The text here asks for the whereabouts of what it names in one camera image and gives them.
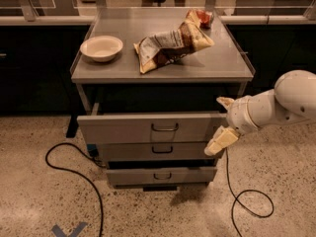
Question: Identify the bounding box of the black cable left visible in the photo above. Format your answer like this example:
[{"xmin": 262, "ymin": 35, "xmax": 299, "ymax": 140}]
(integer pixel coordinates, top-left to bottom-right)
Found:
[{"xmin": 44, "ymin": 141, "xmax": 105, "ymax": 237}]

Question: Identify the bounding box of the grey drawer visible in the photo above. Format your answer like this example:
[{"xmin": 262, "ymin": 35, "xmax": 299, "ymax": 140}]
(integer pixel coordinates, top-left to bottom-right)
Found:
[
  {"xmin": 77, "ymin": 113, "xmax": 227, "ymax": 144},
  {"xmin": 98, "ymin": 142, "xmax": 224, "ymax": 161},
  {"xmin": 106, "ymin": 167, "xmax": 217, "ymax": 187}
]

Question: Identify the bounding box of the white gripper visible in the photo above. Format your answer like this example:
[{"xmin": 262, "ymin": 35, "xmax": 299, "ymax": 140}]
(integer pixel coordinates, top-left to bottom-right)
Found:
[{"xmin": 204, "ymin": 96, "xmax": 259, "ymax": 156}]

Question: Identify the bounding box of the red snack packet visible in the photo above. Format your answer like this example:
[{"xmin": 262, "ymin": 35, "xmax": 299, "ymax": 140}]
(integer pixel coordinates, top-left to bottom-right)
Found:
[{"xmin": 197, "ymin": 10, "xmax": 214, "ymax": 29}]

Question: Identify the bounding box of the white ceramic bowl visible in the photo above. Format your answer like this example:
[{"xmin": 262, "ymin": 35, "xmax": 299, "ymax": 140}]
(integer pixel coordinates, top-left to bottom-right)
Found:
[{"xmin": 80, "ymin": 36, "xmax": 123, "ymax": 62}]

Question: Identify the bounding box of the grey top drawer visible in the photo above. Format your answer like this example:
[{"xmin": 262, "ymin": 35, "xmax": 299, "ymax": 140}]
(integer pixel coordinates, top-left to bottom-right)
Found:
[{"xmin": 77, "ymin": 113, "xmax": 227, "ymax": 144}]

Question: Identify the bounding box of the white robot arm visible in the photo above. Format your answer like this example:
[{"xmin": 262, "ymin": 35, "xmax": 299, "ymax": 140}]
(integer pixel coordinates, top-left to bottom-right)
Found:
[{"xmin": 204, "ymin": 70, "xmax": 316, "ymax": 156}]

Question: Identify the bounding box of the grey bottom drawer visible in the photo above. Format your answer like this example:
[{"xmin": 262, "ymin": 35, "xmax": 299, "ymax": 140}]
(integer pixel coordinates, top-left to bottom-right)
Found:
[{"xmin": 106, "ymin": 167, "xmax": 217, "ymax": 187}]

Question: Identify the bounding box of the crumpled chip bag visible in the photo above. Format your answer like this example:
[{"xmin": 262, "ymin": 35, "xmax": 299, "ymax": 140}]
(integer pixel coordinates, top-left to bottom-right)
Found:
[{"xmin": 133, "ymin": 9, "xmax": 214, "ymax": 74}]

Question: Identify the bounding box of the grey middle drawer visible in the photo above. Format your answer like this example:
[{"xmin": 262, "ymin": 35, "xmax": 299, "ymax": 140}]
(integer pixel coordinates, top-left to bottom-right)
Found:
[{"xmin": 98, "ymin": 142, "xmax": 224, "ymax": 161}]

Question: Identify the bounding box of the white horizontal rail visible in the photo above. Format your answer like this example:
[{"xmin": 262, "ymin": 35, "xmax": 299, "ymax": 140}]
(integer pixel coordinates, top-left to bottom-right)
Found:
[{"xmin": 0, "ymin": 15, "xmax": 316, "ymax": 26}]

